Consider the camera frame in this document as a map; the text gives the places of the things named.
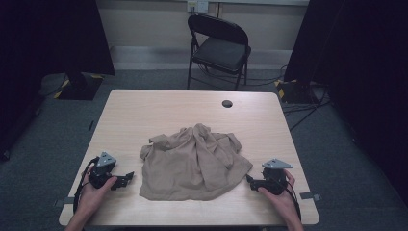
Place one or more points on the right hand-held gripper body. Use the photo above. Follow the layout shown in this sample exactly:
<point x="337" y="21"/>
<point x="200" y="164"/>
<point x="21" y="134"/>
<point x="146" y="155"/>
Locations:
<point x="275" y="179"/>

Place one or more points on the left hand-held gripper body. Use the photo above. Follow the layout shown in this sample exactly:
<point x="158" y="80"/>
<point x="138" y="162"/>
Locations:
<point x="103" y="166"/>

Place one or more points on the beige shirt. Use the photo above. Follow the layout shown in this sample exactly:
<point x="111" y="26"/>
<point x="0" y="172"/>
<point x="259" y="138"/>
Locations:
<point x="192" y="166"/>

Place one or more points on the person's right hand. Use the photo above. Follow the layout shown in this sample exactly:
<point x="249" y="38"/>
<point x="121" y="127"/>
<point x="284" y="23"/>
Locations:
<point x="283" y="202"/>

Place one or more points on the person's left hand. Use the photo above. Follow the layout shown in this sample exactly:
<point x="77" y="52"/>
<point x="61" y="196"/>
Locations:
<point x="93" y="198"/>

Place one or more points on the black stand base striped tape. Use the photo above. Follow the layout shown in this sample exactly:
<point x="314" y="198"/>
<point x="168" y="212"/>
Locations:
<point x="293" y="91"/>
<point x="80" y="86"/>

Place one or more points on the black folding chair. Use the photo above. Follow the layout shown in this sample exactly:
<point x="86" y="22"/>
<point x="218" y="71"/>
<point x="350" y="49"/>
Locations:
<point x="221" y="48"/>

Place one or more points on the grey table bracket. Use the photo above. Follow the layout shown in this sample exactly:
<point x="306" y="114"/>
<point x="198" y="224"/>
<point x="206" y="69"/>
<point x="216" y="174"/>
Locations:
<point x="63" y="201"/>
<point x="310" y="195"/>

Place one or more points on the white wall socket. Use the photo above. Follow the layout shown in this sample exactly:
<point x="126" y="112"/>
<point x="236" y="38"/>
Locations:
<point x="197" y="5"/>

